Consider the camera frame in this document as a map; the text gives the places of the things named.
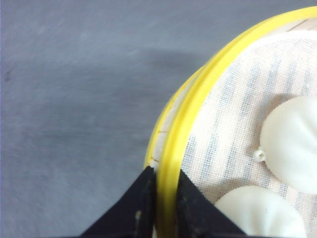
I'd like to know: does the white cloth liner left steamer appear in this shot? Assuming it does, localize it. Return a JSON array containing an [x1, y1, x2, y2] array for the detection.
[[182, 30, 317, 238]]

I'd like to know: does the white bun steamer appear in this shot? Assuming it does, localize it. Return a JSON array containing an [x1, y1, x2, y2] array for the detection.
[[254, 95, 317, 194], [214, 186, 307, 238]]

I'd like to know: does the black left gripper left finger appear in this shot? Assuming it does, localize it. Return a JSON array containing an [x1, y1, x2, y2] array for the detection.
[[80, 166, 156, 238]]

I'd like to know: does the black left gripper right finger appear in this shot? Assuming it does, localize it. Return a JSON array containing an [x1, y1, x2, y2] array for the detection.
[[176, 171, 247, 238]]

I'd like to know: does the bamboo steamer basket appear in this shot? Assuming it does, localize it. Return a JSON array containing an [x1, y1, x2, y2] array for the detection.
[[145, 6, 317, 238]]

